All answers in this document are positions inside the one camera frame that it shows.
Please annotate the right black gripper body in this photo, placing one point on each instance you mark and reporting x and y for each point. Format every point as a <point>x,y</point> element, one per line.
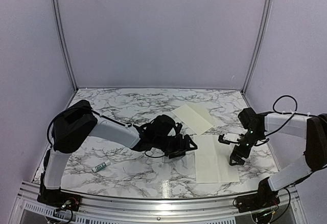
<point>245,153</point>

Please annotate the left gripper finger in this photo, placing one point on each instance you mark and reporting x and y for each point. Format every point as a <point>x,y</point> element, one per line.
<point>189,143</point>
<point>176,154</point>

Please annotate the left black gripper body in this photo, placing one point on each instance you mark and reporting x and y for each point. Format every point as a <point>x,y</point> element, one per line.
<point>170,146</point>

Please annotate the cream paper envelope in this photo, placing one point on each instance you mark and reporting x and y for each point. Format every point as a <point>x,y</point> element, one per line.
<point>195,116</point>

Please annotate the white letter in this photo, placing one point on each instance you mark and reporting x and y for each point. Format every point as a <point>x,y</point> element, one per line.
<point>212,161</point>

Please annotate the green white glue stick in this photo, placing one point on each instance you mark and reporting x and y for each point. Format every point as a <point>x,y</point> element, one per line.
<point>101,166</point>

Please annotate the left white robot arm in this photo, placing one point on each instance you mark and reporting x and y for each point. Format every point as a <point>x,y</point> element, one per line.
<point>70,128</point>

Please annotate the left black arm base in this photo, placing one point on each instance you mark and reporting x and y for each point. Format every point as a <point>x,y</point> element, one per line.
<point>57,198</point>

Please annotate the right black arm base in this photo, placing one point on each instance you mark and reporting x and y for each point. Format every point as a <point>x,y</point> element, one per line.
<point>264,197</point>

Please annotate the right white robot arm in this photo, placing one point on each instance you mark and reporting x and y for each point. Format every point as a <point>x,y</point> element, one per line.
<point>284,129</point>

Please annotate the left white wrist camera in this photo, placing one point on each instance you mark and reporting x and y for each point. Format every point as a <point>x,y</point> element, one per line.
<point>177,128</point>

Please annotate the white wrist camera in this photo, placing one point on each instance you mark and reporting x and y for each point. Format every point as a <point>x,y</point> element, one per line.
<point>177,128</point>
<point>229,138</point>

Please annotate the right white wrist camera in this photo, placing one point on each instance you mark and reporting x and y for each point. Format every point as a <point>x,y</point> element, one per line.
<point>229,138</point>

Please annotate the front aluminium table rail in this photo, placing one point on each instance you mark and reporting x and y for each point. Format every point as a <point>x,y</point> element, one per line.
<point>106,209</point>

